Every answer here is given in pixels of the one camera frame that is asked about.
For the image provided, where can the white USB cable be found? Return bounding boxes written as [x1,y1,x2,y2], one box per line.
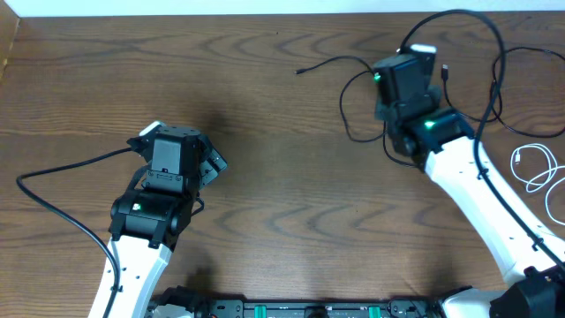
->
[510,142,565,226]

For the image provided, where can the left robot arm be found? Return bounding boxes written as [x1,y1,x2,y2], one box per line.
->
[89,121,227,317]

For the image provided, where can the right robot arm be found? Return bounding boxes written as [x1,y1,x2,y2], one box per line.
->
[372,49,564,317]

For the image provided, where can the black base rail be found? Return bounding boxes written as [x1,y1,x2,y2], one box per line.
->
[145,285,504,318]

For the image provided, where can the left camera cable black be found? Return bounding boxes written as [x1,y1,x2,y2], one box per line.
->
[15,147,133,318]

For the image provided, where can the camera cable black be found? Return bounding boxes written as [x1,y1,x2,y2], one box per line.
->
[15,147,133,318]
[400,9,564,271]

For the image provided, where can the right camera cable black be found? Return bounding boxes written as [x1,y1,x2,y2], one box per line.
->
[400,9,564,271]

